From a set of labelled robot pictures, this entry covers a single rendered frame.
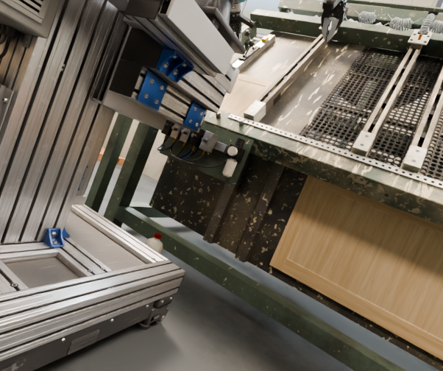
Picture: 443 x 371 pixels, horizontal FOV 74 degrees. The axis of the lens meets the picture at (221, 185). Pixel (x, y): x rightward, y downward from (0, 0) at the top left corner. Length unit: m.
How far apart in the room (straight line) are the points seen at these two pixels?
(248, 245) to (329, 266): 0.41
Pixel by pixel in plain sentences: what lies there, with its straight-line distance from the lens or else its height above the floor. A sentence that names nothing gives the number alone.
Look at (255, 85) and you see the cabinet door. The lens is 1.86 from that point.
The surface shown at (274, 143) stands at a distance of 1.38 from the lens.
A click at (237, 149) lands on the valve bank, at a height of 0.73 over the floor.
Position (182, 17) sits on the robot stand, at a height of 0.90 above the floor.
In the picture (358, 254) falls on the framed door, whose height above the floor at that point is 0.50.
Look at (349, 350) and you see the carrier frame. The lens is 1.42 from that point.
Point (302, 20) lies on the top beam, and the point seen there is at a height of 1.81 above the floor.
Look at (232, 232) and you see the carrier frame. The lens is 1.70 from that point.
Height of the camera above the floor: 0.66
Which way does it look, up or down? 5 degrees down
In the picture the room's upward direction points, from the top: 22 degrees clockwise
